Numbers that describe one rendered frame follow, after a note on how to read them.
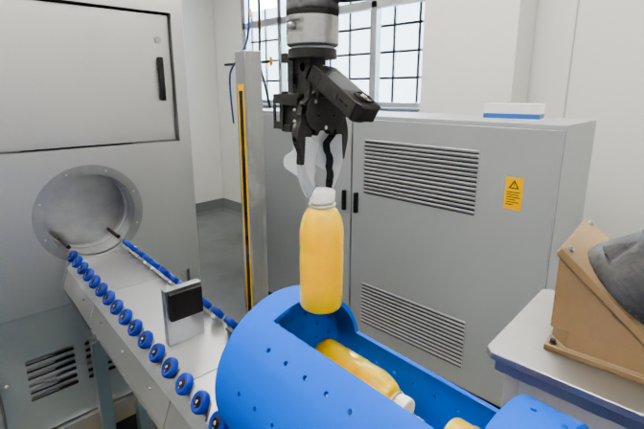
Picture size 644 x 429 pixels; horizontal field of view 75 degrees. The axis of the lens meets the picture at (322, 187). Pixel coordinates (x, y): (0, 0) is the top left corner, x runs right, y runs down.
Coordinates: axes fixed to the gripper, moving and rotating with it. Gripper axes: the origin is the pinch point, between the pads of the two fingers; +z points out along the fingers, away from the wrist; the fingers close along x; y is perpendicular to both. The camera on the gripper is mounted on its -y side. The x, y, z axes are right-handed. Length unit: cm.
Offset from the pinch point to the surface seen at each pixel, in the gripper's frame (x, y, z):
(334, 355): -3.8, 0.8, 30.6
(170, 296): 4, 52, 36
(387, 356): -13.6, -3.1, 33.3
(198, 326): -4, 54, 48
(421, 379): -13.6, -10.4, 34.1
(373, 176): -133, 103, 30
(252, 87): -32, 67, -16
